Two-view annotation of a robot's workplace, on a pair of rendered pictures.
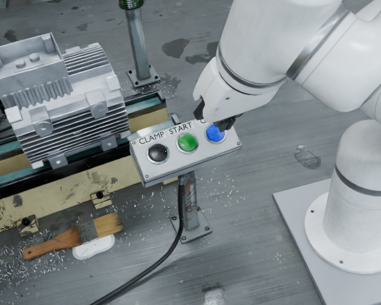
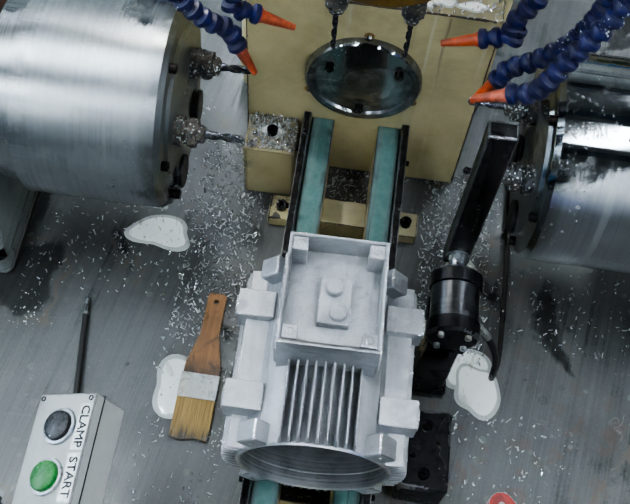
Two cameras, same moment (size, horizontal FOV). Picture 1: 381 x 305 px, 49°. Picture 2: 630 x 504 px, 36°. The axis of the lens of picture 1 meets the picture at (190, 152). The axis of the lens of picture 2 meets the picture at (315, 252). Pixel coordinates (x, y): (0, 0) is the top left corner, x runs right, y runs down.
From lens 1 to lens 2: 0.88 m
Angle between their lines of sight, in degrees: 58
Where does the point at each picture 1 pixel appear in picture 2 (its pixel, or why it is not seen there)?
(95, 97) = (238, 392)
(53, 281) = (154, 317)
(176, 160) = (36, 449)
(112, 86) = (242, 426)
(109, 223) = (191, 419)
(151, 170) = (46, 408)
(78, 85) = (279, 377)
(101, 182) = not seen: hidden behind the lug
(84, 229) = (203, 382)
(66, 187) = not seen: hidden behind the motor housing
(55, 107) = (268, 333)
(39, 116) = (249, 301)
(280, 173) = not seen: outside the picture
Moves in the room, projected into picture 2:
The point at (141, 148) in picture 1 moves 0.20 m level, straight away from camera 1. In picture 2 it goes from (78, 406) to (272, 471)
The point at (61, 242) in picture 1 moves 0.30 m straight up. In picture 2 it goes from (204, 345) to (188, 234)
